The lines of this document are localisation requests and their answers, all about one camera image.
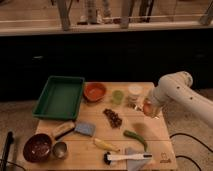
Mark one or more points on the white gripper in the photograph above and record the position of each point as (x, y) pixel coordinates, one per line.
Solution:
(157, 98)

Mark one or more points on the yellow corn cob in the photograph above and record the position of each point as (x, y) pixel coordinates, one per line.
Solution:
(105, 145)

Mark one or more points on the white lidded jar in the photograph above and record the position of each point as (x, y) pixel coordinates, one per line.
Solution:
(134, 91)

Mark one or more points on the orange bowl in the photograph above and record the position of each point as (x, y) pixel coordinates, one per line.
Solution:
(94, 91)

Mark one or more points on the green chili pepper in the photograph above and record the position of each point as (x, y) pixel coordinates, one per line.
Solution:
(137, 137)

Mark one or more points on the dark red bowl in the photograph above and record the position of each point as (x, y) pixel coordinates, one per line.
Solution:
(38, 148)

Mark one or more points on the grey cloth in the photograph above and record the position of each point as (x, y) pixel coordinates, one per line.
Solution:
(134, 165)

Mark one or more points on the green plastic tray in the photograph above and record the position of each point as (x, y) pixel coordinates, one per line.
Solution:
(60, 98)

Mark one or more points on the black pole stand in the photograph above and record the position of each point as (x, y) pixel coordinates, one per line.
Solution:
(6, 149)

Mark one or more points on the green paper cup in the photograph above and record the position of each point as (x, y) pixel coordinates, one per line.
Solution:
(117, 97)

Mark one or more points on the white handled brush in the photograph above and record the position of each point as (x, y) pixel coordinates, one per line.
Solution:
(108, 157)

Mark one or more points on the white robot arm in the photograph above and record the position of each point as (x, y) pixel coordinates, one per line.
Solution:
(177, 87)

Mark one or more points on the small metal cup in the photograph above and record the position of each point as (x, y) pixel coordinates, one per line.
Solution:
(60, 150)

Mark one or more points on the bunch of dark grapes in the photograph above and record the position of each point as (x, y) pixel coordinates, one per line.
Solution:
(113, 118)

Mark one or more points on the wooden block brush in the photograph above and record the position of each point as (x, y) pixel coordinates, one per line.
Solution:
(62, 129)

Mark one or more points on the blue sponge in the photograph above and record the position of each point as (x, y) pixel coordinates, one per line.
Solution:
(85, 128)

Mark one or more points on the silver fork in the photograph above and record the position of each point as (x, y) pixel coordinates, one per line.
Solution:
(136, 107)

